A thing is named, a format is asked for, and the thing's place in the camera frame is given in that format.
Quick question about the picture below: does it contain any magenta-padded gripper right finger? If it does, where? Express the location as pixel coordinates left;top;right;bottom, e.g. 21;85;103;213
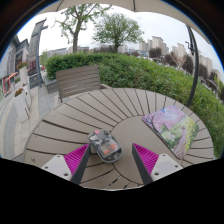
131;143;183;186

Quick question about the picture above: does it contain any transparent computer mouse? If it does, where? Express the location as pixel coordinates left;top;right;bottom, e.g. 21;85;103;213
87;129;124;164

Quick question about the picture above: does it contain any green hedge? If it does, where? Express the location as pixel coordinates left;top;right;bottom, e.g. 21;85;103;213
44;52;224;158

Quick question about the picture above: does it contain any beige umbrella canopy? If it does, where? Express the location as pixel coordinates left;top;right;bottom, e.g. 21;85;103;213
39;0;213;44

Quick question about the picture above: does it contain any brown slatted chair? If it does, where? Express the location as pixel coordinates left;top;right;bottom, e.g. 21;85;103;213
55;65;111;104

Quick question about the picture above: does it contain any dark grey pillar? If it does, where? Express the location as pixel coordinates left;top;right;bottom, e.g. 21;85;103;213
27;18;49;88

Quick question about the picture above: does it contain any round leafy tree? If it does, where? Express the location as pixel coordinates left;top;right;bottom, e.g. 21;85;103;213
92;12;145;54

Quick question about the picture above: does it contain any dark curved umbrella pole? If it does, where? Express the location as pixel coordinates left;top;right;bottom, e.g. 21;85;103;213
184;25;200;108

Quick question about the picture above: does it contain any floral print mouse pad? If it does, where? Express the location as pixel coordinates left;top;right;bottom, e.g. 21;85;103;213
142;105;200;160

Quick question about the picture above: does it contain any white planter with flowers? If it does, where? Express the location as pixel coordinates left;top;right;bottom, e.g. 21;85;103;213
13;87;33;123
15;61;29;88

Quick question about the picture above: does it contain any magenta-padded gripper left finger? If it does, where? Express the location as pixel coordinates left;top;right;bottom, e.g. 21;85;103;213
41;143;92;186

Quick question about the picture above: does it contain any sparse-leaved tree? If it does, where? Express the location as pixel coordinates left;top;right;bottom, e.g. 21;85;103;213
54;3;113;54

